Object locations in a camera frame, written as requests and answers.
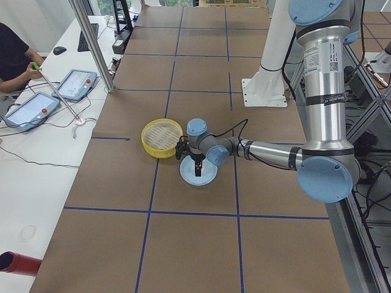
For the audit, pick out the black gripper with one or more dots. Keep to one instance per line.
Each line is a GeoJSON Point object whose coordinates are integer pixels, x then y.
{"type": "Point", "coordinates": [197, 157]}

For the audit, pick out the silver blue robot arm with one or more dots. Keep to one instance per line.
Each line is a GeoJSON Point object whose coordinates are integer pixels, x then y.
{"type": "Point", "coordinates": [326, 167]}

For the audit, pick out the yellow round steamer basket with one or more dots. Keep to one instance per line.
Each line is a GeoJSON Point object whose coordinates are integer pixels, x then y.
{"type": "Point", "coordinates": [159, 137]}

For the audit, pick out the light blue plate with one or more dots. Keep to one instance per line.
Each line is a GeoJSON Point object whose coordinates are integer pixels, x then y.
{"type": "Point", "coordinates": [209, 172]}

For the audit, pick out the black box on desk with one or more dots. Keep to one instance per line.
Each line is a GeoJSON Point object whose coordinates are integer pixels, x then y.
{"type": "Point", "coordinates": [121, 41]}

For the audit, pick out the far blue teach pendant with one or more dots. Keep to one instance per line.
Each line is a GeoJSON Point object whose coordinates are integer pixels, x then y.
{"type": "Point", "coordinates": [77, 84]}

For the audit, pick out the blue teach pendant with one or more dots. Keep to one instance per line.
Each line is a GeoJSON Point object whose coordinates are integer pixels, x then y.
{"type": "Point", "coordinates": [77, 84]}
{"type": "Point", "coordinates": [32, 112]}

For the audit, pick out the near blue teach pendant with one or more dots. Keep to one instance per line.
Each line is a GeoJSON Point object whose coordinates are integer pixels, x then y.
{"type": "Point", "coordinates": [32, 112]}

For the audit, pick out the black computer mouse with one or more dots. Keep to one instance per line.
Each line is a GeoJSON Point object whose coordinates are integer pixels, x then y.
{"type": "Point", "coordinates": [59, 50]}

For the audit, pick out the person in black shirt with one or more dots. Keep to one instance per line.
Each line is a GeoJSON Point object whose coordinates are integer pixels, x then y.
{"type": "Point", "coordinates": [16, 62]}

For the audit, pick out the red cylinder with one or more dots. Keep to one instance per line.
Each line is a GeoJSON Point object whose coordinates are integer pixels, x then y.
{"type": "Point", "coordinates": [16, 263]}

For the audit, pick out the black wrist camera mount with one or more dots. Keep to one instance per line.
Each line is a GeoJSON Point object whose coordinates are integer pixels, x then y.
{"type": "Point", "coordinates": [182, 147]}

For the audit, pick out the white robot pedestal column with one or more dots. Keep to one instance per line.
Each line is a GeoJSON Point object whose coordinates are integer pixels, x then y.
{"type": "Point", "coordinates": [266, 88]}

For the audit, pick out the green handled metal rod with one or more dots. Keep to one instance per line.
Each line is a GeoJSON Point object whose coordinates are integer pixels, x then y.
{"type": "Point", "coordinates": [36, 67]}

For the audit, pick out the aluminium frame post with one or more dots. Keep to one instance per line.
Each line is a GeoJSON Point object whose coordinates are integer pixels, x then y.
{"type": "Point", "coordinates": [86, 28]}

